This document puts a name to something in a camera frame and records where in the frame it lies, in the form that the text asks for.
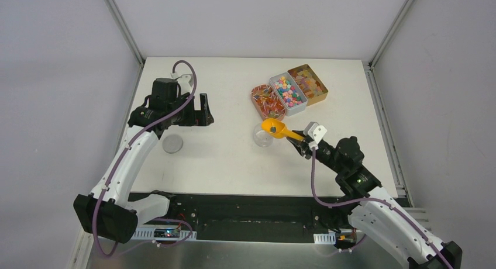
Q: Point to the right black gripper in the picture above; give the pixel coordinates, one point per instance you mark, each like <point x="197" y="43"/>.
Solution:
<point x="302" y="147"/>

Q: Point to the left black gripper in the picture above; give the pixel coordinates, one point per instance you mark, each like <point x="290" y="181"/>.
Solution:
<point x="197" y="114"/>

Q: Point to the yellow plastic scoop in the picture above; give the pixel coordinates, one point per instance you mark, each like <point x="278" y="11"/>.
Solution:
<point x="276" y="128"/>

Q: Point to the clear plastic jar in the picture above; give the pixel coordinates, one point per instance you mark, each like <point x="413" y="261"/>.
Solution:
<point x="261" y="137"/>

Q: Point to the orange tray of lollipops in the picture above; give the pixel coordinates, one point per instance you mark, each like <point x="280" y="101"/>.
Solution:
<point x="267" y="103"/>

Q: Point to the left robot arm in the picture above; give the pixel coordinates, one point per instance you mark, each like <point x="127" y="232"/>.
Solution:
<point x="106" y="210"/>

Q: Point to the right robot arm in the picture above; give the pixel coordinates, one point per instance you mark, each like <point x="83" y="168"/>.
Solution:
<point x="369" y="208"/>

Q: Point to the white tray of star candies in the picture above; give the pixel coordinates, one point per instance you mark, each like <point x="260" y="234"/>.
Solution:
<point x="289" y="93"/>

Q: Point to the clear jar lid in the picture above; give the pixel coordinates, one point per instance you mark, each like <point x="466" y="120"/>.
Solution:
<point x="172" y="143"/>

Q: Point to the gold tray of gummies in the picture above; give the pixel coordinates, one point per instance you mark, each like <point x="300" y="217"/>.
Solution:
<point x="311" y="85"/>

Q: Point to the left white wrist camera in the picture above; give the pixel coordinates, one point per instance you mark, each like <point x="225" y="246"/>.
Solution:
<point x="185" y="82"/>

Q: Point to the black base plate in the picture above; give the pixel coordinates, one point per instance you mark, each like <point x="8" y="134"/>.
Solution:
<point x="243" y="218"/>

